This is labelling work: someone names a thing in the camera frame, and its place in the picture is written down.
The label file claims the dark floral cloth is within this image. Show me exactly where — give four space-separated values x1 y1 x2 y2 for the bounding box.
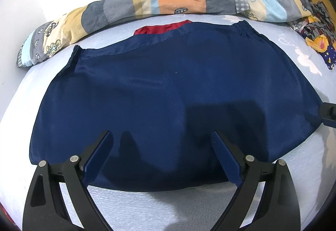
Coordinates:
289 0 336 42

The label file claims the navy shirt with red collar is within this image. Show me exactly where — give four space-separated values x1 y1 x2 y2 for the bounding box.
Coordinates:
28 20 323 193

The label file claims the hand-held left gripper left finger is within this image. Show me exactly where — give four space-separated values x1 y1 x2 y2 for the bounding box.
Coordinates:
22 130 114 231

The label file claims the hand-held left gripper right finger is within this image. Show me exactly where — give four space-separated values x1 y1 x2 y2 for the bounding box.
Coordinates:
211 130 300 231

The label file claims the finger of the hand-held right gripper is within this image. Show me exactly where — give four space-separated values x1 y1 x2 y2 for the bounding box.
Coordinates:
318 102 336 127

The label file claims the striped patchwork quilt roll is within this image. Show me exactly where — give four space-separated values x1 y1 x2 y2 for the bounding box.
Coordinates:
16 0 314 68

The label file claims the navy yellow printed cloth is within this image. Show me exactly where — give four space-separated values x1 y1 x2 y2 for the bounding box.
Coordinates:
305 35 336 70

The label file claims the light blue cloud bed sheet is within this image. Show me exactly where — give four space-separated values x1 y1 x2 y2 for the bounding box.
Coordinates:
0 13 336 231

